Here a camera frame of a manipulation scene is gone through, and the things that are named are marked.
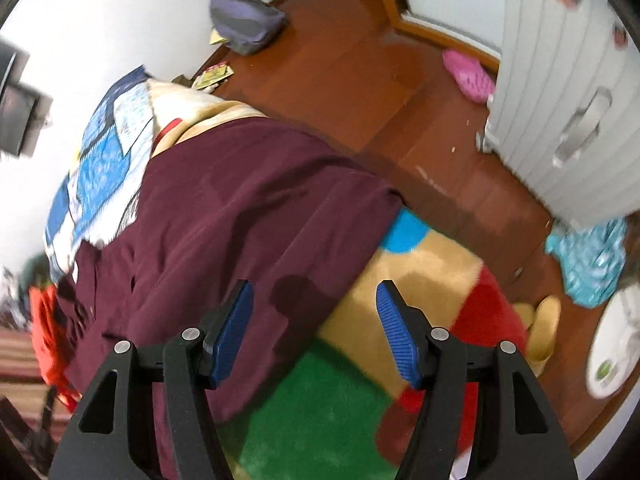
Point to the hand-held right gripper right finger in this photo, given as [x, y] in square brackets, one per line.
[397, 335]

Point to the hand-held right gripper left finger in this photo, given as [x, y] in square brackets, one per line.
[231, 332]

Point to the maroon garment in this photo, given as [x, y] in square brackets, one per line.
[225, 200]

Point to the colourful plush blanket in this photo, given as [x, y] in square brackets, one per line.
[430, 285]

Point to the yellow slipper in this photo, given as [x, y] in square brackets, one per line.
[545, 330]

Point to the orange red cloth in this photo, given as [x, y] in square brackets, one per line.
[47, 340]

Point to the teal patterned cloth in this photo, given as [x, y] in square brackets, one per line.
[590, 260]

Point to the blue patchwork quilt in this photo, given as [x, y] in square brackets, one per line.
[100, 170]

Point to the yellow green booklet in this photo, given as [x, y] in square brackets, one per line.
[215, 76]

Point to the pink slipper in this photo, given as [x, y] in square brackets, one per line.
[467, 75]

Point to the white ribbed cabinet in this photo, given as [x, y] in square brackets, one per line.
[550, 85]

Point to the grey backpack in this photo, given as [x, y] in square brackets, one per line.
[245, 20]

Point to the small black wall monitor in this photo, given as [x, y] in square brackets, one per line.
[20, 117]

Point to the wooden door frame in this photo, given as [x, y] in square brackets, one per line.
[400, 15]

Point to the wall-mounted black television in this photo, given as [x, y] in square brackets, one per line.
[10, 62]

